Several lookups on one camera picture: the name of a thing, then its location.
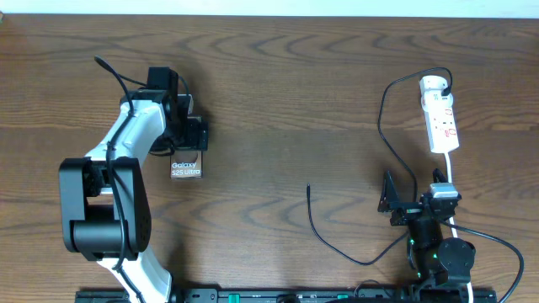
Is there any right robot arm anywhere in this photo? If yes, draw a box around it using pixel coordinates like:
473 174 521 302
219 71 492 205
377 169 476 302

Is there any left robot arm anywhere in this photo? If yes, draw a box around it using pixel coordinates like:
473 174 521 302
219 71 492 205
58 66 208 302

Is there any white USB charger plug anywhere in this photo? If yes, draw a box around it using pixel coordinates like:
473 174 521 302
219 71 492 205
419 75 454 107

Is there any white power strip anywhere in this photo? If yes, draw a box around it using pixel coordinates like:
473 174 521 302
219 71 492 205
421 90 460 154

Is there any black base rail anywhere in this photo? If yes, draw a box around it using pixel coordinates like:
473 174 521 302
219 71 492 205
74 287 498 303

